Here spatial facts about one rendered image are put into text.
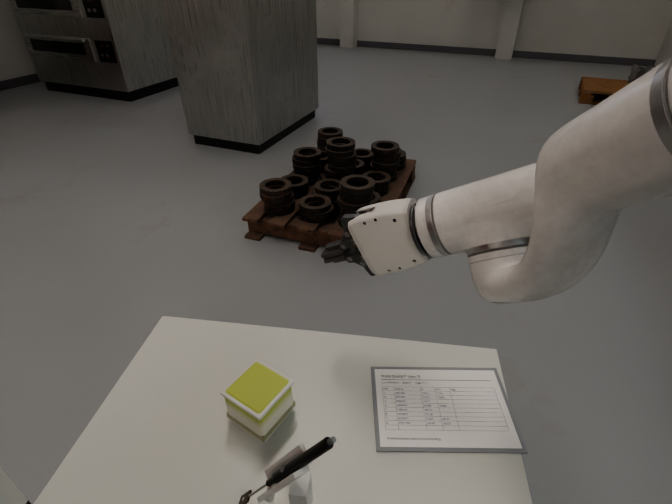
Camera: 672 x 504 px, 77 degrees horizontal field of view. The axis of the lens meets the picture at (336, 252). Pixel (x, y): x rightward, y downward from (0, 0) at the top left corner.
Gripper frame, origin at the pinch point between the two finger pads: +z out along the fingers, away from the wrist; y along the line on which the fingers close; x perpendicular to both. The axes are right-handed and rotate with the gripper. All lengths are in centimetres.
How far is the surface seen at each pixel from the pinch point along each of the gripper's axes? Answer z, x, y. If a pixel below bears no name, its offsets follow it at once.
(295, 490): -2.8, 31.1, -12.3
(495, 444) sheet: -16.5, 11.3, -29.9
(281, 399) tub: 6.1, 19.8, -10.9
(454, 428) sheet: -11.5, 11.1, -27.0
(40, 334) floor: 207, -25, -15
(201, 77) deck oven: 243, -269, 77
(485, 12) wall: 98, -895, -12
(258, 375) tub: 9.4, 18.4, -7.5
